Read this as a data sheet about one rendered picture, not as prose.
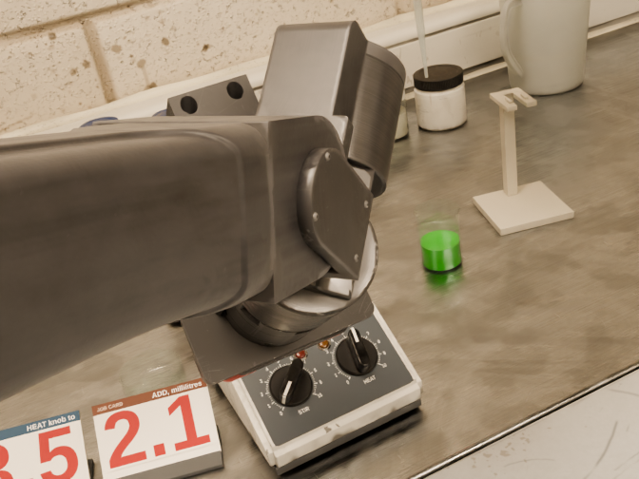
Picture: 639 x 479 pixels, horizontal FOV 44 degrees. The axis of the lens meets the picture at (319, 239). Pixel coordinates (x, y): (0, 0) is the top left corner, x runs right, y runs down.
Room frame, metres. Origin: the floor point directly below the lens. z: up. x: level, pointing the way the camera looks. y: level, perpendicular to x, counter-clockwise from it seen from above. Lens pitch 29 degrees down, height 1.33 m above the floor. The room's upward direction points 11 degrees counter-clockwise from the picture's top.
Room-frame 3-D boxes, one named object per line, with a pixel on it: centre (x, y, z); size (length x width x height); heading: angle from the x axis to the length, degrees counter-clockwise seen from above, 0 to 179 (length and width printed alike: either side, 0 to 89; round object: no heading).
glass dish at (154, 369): (0.55, 0.16, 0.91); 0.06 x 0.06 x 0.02
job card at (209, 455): (0.46, 0.15, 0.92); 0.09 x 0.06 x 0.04; 97
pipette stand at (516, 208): (0.73, -0.22, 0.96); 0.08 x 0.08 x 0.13; 6
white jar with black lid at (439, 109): (1.01, -0.20, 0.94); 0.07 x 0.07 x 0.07
